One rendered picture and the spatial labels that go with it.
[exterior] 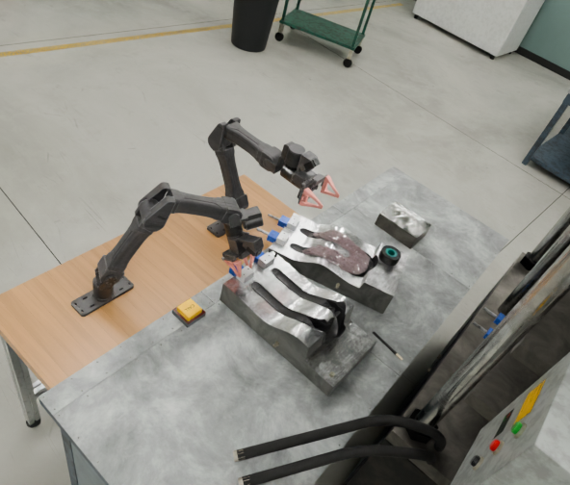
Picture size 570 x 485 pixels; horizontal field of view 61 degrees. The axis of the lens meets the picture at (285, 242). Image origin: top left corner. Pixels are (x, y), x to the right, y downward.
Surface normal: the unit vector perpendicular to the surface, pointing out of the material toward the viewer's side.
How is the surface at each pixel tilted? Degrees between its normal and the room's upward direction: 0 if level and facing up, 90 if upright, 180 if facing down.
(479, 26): 90
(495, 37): 90
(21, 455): 0
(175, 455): 0
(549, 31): 90
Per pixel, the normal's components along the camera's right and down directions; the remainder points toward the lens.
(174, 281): 0.22, -0.70
